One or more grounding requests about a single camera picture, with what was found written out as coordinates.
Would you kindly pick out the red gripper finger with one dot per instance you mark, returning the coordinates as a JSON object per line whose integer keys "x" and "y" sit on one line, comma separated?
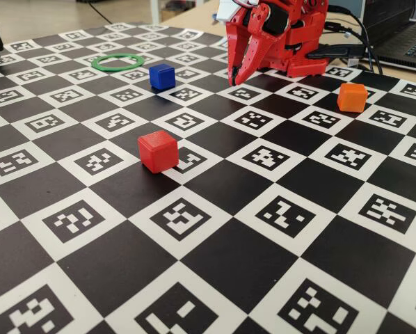
{"x": 236, "y": 48}
{"x": 258, "y": 52}

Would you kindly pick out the blue cube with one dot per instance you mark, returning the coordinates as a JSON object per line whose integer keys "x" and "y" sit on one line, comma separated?
{"x": 161, "y": 78}

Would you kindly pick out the orange cube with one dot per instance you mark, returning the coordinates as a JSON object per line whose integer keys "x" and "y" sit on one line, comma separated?
{"x": 350, "y": 99}

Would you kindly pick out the red cube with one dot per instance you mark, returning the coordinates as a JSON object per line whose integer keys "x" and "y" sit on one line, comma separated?
{"x": 157, "y": 153}

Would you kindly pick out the red robot arm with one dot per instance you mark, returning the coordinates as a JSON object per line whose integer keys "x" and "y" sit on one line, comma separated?
{"x": 305, "y": 45}

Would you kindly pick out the black laptop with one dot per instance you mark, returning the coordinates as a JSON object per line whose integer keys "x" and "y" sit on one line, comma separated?
{"x": 396, "y": 28}

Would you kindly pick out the black white marker mat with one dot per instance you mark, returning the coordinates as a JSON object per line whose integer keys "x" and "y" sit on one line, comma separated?
{"x": 229, "y": 243}

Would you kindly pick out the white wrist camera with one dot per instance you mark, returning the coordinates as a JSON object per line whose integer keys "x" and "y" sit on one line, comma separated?
{"x": 228, "y": 10}

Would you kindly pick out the white post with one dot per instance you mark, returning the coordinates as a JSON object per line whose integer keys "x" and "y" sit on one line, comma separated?
{"x": 155, "y": 10}

